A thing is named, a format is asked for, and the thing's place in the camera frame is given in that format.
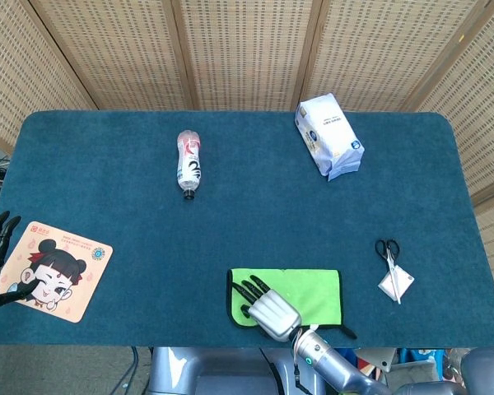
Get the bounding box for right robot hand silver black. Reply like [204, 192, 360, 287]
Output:
[229, 274, 303, 342]

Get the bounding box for grey cloth black trim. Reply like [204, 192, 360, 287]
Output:
[226, 267, 358, 341]

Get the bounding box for grey robot torso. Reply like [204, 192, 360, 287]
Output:
[147, 347, 326, 395]

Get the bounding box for blue carpet table cover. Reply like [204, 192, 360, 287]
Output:
[0, 109, 494, 349]

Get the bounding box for small white paper packet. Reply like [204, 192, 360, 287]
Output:
[377, 265, 416, 301]

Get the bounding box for clear plastic bottle red label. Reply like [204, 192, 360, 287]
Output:
[175, 129, 203, 202]

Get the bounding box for white tissue paper pack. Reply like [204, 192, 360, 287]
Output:
[294, 92, 366, 182]

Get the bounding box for woven wooden folding screen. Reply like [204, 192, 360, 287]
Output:
[0, 0, 494, 300]

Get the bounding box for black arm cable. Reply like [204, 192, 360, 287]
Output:
[291, 328, 319, 395]

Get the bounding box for black handled scissors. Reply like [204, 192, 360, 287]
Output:
[374, 239, 403, 305]

